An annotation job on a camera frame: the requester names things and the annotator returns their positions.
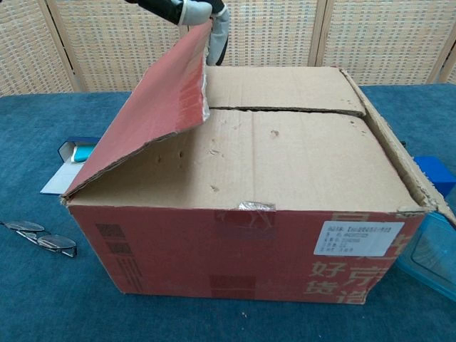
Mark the red cardboard box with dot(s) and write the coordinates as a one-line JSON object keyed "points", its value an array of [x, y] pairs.
{"points": [[249, 160]]}

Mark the white and blue card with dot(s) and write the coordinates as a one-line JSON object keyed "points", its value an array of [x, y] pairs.
{"points": [[58, 180]]}

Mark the black-rimmed eyeglasses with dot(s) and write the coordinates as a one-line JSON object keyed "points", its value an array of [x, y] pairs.
{"points": [[57, 242]]}

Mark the clear blue plastic lid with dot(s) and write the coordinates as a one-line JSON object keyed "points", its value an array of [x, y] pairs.
{"points": [[431, 263]]}

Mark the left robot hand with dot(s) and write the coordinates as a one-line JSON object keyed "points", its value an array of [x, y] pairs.
{"points": [[218, 35]]}

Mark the woven folding screen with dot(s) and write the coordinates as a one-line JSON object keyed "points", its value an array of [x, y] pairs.
{"points": [[285, 35]]}

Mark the teal item in case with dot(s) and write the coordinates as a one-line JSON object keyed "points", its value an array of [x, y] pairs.
{"points": [[82, 153]]}

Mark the blue glasses case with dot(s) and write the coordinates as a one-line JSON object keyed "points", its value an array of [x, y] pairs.
{"points": [[66, 149]]}

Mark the solid blue box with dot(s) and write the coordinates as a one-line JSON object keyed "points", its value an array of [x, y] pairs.
{"points": [[438, 174]]}

